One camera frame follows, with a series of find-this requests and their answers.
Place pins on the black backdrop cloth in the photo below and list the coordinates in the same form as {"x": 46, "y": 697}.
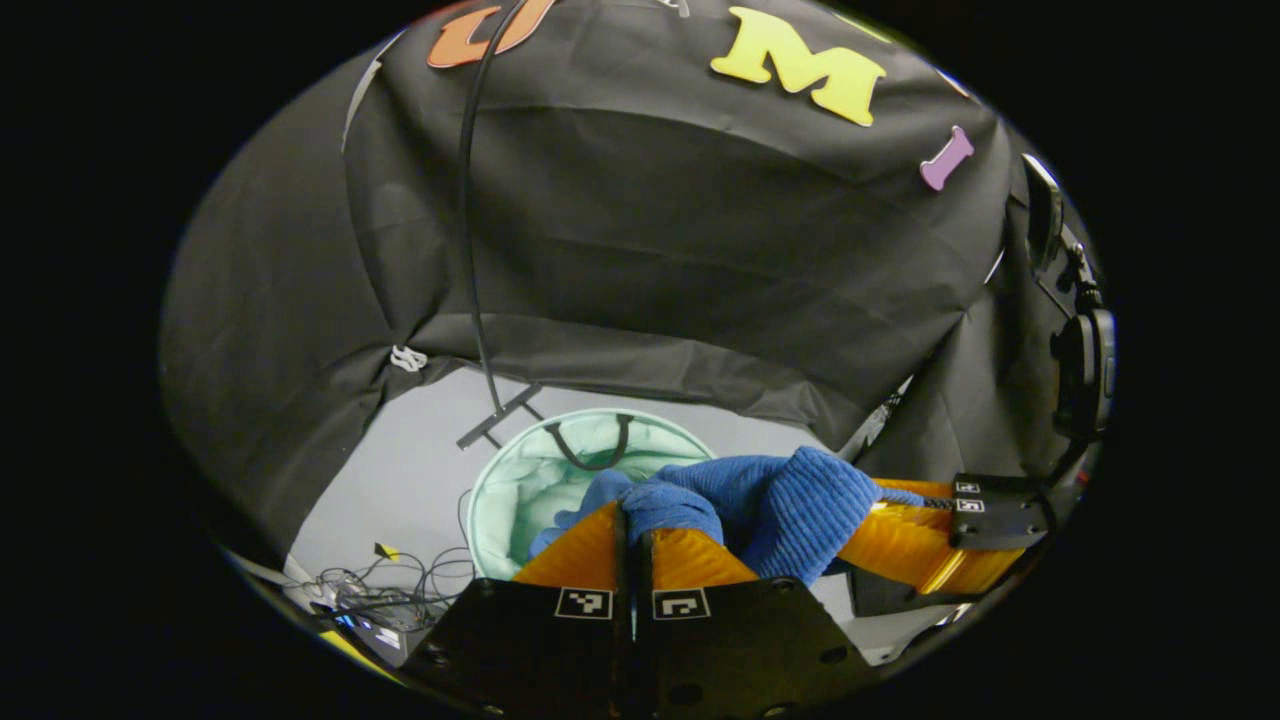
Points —
{"x": 650, "y": 250}

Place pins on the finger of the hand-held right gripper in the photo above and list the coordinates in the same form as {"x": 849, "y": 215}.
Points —
{"x": 930, "y": 550}
{"x": 1000, "y": 486}

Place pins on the small yellow tag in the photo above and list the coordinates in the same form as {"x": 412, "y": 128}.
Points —
{"x": 387, "y": 551}

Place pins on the green laundry hamper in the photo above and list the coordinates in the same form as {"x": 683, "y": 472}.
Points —
{"x": 530, "y": 490}

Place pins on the black clothes rack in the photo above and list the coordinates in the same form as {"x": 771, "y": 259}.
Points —
{"x": 498, "y": 417}

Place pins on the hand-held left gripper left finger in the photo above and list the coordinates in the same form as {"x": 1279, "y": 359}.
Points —
{"x": 530, "y": 640}

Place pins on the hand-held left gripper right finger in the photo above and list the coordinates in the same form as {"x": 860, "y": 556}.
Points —
{"x": 750, "y": 645}

